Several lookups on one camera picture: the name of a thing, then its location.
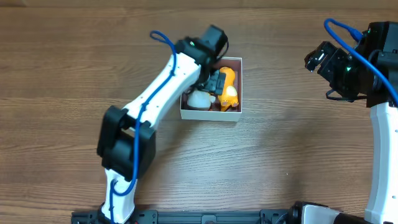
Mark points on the white plush duck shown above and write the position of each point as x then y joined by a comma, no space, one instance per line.
200,100

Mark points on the white cardboard box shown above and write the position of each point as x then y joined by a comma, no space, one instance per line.
214,113

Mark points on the orange plastic cat toy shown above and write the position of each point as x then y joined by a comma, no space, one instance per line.
229,97

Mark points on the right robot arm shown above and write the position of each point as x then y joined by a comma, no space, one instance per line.
376,48

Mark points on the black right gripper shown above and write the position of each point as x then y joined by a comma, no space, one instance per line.
325,61

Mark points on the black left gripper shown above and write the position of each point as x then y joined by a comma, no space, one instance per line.
216,83

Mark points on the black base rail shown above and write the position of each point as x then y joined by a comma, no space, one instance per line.
192,216

